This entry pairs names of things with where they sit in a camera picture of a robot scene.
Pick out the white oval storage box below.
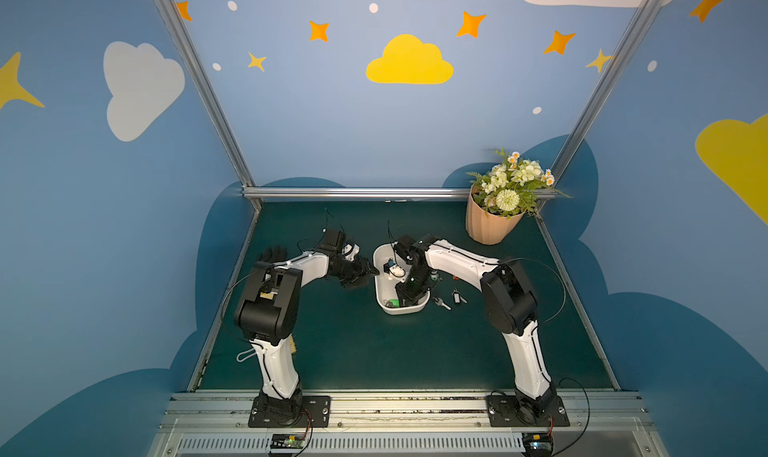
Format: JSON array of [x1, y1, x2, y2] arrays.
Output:
[[373, 244, 431, 316]]

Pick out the black tag key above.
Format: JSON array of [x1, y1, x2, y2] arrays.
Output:
[[452, 289, 467, 305]]

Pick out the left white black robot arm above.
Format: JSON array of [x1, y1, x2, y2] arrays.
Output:
[[233, 230, 380, 426]]

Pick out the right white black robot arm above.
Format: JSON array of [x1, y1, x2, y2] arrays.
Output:
[[393, 235, 559, 426]]

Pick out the pink ribbed flower pot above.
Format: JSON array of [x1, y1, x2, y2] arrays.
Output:
[[465, 188, 523, 246]]

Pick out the black glove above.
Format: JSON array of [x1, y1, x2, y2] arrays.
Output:
[[257, 246, 288, 265]]

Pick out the white green artificial flowers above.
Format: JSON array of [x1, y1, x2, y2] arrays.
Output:
[[467, 149, 568, 218]]

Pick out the left green circuit board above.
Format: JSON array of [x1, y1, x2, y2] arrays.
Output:
[[269, 434, 305, 451]]

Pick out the green circuit board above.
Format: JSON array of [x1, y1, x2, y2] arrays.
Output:
[[522, 433, 554, 457], [269, 434, 305, 451]]

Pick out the right green circuit board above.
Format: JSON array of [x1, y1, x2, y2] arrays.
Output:
[[522, 433, 554, 457]]

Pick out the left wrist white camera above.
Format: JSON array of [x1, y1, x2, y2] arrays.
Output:
[[342, 243, 360, 262]]

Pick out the wrist white camera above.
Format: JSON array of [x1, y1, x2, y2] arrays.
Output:
[[342, 243, 360, 262], [383, 259, 406, 279]]

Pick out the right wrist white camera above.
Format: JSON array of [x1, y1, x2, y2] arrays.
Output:
[[383, 259, 406, 279]]

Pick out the rear aluminium frame bar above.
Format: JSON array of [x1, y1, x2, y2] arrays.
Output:
[[243, 187, 470, 201]]

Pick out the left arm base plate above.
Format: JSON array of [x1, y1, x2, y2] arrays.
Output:
[[247, 394, 332, 429]]

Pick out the front aluminium rail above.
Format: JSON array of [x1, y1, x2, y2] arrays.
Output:
[[148, 389, 668, 456]]

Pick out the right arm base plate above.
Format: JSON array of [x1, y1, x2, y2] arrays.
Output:
[[485, 392, 570, 428]]

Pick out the left aluminium frame post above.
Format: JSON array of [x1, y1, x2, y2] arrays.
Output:
[[153, 0, 263, 213]]

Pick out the aluminium frame post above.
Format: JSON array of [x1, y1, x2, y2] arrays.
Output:
[[153, 0, 263, 213], [550, 0, 663, 199]]

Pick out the right aluminium frame post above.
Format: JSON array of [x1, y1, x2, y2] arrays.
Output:
[[550, 0, 663, 199]]

